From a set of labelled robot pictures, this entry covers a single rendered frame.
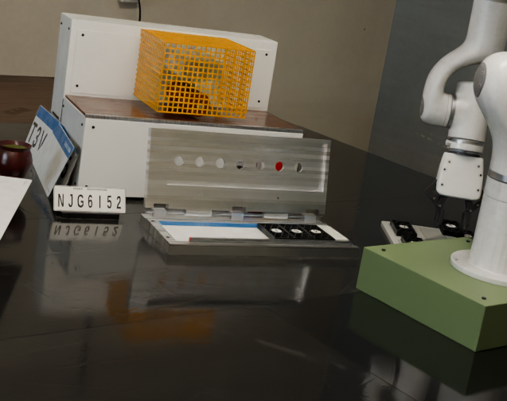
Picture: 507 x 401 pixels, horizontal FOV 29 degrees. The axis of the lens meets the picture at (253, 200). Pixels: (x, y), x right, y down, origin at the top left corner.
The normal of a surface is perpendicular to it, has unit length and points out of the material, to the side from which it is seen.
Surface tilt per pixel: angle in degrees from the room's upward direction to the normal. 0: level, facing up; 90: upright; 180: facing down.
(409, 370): 0
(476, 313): 90
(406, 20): 90
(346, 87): 90
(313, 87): 90
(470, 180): 78
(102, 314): 0
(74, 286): 0
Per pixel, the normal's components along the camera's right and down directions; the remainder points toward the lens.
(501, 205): -0.62, 0.11
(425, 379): 0.15, -0.95
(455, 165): -0.06, 0.00
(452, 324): -0.78, 0.04
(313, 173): 0.40, 0.11
